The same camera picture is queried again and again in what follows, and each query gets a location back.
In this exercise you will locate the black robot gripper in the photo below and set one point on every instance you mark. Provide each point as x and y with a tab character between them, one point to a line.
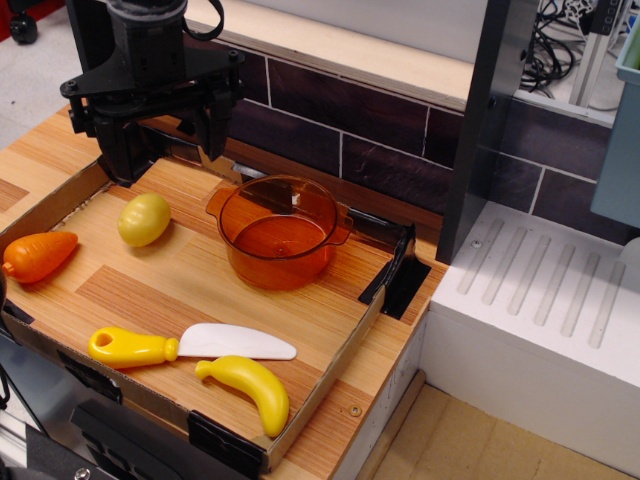
139	60

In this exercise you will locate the yellow plastic toy banana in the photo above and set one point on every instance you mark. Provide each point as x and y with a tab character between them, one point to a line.
257	382

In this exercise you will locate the orange transparent plastic pot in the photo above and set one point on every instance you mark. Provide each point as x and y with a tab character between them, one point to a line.
280	231

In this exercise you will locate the yellow green toy potato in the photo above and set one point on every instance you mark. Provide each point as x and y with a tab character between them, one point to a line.
144	219

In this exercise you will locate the black caster wheel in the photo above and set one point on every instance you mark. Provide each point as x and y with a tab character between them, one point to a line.
23	29

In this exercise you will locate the orange toy carrot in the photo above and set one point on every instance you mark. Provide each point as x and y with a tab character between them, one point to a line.
31	258

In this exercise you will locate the brass screw in table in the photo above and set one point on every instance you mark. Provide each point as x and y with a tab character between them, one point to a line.
355	410

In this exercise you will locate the white dish drying rack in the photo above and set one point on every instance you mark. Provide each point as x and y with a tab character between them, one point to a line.
538	324

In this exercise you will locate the teal plastic bin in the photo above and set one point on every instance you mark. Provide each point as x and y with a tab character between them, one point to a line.
617	191

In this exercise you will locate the yellow handled white toy knife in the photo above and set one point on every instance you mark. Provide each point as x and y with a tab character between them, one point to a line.
120	348

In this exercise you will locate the dark grey vertical post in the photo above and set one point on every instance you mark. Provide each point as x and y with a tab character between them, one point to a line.
502	50

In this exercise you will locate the aluminium frame rail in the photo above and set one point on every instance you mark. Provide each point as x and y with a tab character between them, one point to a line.
603	25

